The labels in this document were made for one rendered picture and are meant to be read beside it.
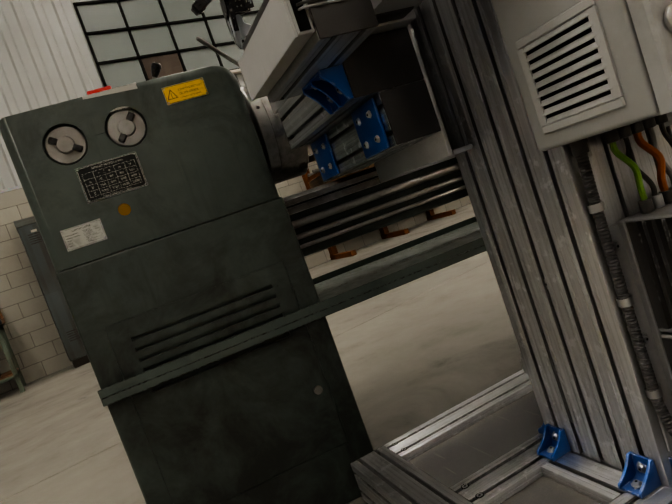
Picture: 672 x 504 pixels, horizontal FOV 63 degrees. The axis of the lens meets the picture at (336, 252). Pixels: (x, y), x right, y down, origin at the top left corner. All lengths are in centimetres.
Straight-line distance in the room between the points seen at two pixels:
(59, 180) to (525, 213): 109
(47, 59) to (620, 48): 842
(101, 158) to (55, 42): 744
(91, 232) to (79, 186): 12
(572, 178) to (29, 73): 826
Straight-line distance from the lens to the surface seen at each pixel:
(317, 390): 155
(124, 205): 148
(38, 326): 807
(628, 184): 93
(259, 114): 164
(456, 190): 179
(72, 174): 150
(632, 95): 70
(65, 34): 897
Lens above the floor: 78
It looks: 4 degrees down
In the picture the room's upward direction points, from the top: 20 degrees counter-clockwise
